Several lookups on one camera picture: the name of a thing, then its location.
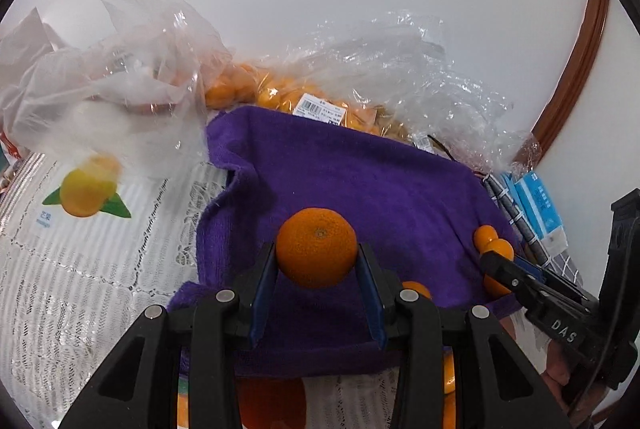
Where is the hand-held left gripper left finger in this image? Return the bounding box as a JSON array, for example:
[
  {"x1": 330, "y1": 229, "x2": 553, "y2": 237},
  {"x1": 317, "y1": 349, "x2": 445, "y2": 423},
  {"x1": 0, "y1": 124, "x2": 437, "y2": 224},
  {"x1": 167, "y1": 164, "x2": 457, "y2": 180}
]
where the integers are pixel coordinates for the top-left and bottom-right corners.
[{"x1": 57, "y1": 241, "x2": 278, "y2": 429}]

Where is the white plastic bag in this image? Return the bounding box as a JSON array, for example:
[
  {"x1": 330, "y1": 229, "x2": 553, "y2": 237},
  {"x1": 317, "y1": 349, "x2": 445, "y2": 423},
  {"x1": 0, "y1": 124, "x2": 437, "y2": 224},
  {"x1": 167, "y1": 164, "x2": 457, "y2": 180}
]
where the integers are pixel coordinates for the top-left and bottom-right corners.
[{"x1": 0, "y1": 6, "x2": 71, "y2": 160}]

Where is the white lace tablecloth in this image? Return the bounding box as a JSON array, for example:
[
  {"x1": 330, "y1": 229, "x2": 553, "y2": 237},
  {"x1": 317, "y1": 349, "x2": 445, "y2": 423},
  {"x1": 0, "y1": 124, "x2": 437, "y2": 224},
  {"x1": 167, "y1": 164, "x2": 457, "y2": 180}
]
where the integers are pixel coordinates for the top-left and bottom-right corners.
[{"x1": 0, "y1": 149, "x2": 551, "y2": 429}]

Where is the purple towel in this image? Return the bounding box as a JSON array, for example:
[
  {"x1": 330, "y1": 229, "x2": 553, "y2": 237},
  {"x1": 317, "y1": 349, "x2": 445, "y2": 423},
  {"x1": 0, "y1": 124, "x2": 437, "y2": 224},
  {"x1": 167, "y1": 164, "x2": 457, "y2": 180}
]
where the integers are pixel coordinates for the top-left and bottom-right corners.
[{"x1": 167, "y1": 105, "x2": 523, "y2": 377}]

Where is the large orange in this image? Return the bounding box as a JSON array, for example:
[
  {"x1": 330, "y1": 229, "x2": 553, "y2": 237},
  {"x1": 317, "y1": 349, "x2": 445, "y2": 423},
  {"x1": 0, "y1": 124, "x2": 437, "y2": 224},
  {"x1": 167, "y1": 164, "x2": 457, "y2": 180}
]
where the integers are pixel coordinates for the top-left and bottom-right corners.
[{"x1": 276, "y1": 207, "x2": 359, "y2": 289}]

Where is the blue white tissue pack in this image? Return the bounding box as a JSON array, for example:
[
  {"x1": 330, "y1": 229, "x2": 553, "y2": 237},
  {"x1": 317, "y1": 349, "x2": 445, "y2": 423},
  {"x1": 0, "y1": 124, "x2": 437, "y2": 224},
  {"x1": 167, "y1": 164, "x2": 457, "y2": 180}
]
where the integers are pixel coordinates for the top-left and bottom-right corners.
[{"x1": 512, "y1": 172, "x2": 568, "y2": 257}]

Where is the clear bag of oranges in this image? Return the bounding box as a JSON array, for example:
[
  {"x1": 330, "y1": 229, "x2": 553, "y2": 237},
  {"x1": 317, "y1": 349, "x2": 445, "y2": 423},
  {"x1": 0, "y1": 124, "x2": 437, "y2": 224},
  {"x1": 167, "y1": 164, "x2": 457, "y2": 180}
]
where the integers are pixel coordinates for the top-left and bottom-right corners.
[{"x1": 202, "y1": 62, "x2": 416, "y2": 145}]

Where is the crumpled clear plastic bag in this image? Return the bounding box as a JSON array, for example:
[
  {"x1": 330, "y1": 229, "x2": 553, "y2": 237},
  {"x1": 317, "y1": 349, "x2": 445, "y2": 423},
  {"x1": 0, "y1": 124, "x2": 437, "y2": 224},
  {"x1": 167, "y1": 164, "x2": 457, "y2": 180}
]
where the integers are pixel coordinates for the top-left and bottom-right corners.
[{"x1": 260, "y1": 12, "x2": 543, "y2": 175}]

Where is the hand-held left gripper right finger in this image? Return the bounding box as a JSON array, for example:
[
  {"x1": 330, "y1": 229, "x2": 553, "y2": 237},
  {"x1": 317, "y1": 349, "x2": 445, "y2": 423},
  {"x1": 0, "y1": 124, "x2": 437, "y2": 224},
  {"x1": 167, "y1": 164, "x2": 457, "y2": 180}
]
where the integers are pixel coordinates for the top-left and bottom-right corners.
[{"x1": 356, "y1": 242, "x2": 573, "y2": 429}]

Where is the small orange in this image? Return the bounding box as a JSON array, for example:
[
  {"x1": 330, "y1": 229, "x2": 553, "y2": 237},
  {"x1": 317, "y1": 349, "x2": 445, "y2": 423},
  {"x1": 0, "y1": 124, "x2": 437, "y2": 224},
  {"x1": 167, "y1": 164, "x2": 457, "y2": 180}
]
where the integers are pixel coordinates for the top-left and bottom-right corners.
[
  {"x1": 401, "y1": 280, "x2": 432, "y2": 301},
  {"x1": 484, "y1": 271, "x2": 513, "y2": 300},
  {"x1": 473, "y1": 225, "x2": 498, "y2": 250},
  {"x1": 480, "y1": 239, "x2": 515, "y2": 265}
]

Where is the empty clear plastic bag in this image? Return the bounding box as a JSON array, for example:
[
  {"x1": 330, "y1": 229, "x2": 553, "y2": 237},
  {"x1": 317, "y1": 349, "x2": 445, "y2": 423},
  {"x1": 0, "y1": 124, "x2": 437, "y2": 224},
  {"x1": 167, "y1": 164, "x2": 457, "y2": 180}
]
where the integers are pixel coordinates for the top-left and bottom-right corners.
[{"x1": 65, "y1": 0, "x2": 236, "y2": 180}]

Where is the red round fruit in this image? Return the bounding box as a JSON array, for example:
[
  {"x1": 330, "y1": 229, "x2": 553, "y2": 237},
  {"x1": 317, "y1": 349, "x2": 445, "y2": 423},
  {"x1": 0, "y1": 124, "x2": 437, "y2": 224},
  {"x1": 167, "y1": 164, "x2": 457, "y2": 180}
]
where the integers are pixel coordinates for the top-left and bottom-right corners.
[{"x1": 237, "y1": 376, "x2": 307, "y2": 429}]

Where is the brown wooden door frame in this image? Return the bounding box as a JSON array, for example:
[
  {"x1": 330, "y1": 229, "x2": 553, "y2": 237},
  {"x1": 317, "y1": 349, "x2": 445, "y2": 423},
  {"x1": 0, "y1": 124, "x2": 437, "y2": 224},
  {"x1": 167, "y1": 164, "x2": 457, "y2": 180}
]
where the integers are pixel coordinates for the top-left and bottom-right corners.
[{"x1": 532, "y1": 0, "x2": 612, "y2": 155}]

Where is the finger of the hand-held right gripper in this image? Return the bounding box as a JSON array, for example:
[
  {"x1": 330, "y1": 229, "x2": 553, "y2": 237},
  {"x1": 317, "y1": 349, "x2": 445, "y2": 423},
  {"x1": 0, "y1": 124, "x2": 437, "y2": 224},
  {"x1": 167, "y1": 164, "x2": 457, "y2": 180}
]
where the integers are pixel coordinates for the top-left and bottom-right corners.
[
  {"x1": 479, "y1": 252, "x2": 540, "y2": 310},
  {"x1": 515, "y1": 257, "x2": 598, "y2": 305}
]

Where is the black cable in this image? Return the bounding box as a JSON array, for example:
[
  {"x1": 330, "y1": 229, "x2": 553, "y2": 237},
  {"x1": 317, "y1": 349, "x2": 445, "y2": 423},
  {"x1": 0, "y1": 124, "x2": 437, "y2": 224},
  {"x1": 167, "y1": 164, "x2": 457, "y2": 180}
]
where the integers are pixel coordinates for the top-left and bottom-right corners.
[{"x1": 425, "y1": 133, "x2": 488, "y2": 177}]

